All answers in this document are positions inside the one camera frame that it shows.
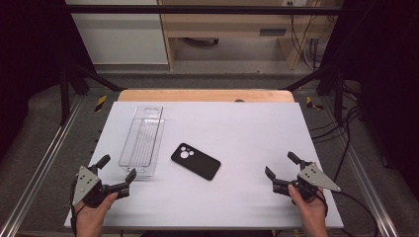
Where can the black curtain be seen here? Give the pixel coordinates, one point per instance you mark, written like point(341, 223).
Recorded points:
point(29, 65)
point(385, 82)

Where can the yellow black floor tape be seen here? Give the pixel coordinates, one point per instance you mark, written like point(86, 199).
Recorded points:
point(100, 103)
point(311, 103)

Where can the person's left hand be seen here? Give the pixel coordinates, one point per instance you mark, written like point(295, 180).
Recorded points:
point(90, 217)

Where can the black metal frame stand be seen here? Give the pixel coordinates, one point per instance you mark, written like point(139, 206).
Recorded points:
point(66, 95)
point(337, 95)

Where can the aluminium floor rail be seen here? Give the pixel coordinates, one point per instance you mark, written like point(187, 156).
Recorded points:
point(365, 184)
point(39, 171)

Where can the light wooden desk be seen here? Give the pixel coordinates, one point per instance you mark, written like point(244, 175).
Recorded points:
point(230, 23)

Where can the black phone case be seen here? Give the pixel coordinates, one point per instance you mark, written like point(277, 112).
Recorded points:
point(197, 162)

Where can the white cabinet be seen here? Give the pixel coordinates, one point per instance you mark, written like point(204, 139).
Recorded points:
point(122, 39)

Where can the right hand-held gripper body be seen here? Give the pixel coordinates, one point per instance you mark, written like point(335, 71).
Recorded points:
point(314, 177)

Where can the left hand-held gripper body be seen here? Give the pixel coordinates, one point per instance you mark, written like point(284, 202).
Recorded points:
point(86, 184)

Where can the black horizontal frame bar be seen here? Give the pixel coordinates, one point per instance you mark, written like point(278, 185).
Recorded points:
point(197, 9)

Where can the white table board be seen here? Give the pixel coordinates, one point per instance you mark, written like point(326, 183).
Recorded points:
point(237, 131)

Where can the clear plastic storage box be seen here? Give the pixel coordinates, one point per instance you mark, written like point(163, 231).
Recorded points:
point(141, 141)

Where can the person's right hand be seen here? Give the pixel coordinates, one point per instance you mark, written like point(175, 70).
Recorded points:
point(311, 212)

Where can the wooden table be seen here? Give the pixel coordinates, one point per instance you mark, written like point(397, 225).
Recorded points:
point(197, 95)

